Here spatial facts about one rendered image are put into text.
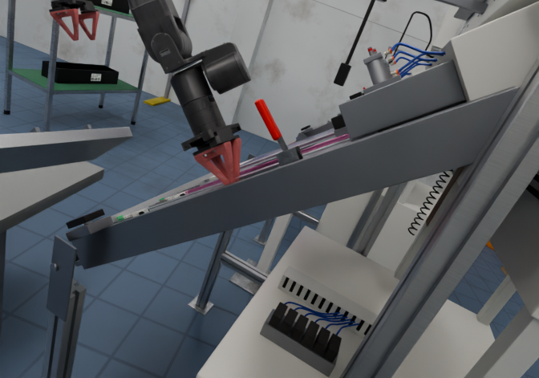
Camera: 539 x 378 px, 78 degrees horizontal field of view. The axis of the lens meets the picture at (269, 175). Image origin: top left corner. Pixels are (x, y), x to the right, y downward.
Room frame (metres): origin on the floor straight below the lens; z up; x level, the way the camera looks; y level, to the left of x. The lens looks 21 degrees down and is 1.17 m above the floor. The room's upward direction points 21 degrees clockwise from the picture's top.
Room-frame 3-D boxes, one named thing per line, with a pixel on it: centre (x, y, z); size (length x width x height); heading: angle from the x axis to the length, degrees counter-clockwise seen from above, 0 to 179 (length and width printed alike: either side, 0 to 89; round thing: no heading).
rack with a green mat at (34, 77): (2.64, 1.73, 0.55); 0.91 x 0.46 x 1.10; 165
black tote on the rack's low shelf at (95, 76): (2.64, 1.73, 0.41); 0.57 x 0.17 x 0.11; 165
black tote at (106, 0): (2.64, 1.73, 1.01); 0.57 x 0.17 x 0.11; 165
